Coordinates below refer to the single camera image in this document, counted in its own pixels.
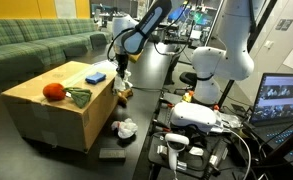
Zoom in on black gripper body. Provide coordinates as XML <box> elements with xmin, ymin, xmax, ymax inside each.
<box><xmin>116</xmin><ymin>54</ymin><xmax>128</xmax><ymax>74</ymax></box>

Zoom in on white cloth towel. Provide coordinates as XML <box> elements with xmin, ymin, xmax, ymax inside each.
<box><xmin>113</xmin><ymin>70</ymin><xmax>133</xmax><ymax>92</ymax></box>

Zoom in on white VR headset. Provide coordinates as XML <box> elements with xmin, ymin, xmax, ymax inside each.
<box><xmin>169</xmin><ymin>102</ymin><xmax>223</xmax><ymax>133</ymax></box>

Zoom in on black rectangular block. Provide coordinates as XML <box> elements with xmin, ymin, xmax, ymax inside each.
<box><xmin>99</xmin><ymin>148</ymin><xmax>126</xmax><ymax>161</ymax></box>

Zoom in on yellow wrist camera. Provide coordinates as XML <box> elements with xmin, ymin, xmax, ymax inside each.
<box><xmin>129</xmin><ymin>53</ymin><xmax>142</xmax><ymax>63</ymax></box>

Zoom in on open laptop computer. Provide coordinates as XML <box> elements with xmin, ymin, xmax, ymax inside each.
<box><xmin>244</xmin><ymin>72</ymin><xmax>293</xmax><ymax>168</ymax></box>

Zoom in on large cardboard box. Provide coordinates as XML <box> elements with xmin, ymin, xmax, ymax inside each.
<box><xmin>1</xmin><ymin>60</ymin><xmax>118</xmax><ymax>153</ymax></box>

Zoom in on red orange plush ball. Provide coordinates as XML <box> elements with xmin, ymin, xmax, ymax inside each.
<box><xmin>43</xmin><ymin>83</ymin><xmax>66</xmax><ymax>101</ymax></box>

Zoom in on white VR controller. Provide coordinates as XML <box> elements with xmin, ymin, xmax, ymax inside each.
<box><xmin>165</xmin><ymin>133</ymin><xmax>189</xmax><ymax>171</ymax></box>

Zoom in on green plush leaf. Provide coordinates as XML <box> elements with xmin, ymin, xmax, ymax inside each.
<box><xmin>64</xmin><ymin>87</ymin><xmax>92</xmax><ymax>108</ymax></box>

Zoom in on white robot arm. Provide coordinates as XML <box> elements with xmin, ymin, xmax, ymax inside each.
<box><xmin>112</xmin><ymin>0</ymin><xmax>263</xmax><ymax>104</ymax></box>

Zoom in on green plaid sofa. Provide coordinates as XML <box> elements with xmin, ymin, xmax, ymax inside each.
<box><xmin>0</xmin><ymin>19</ymin><xmax>112</xmax><ymax>81</ymax></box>

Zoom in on white red cloth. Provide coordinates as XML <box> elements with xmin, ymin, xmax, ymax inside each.
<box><xmin>111</xmin><ymin>118</ymin><xmax>138</xmax><ymax>139</ymax></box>

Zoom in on brown plush toy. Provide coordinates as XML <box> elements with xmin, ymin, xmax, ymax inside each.
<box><xmin>117</xmin><ymin>89</ymin><xmax>133</xmax><ymax>107</ymax></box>

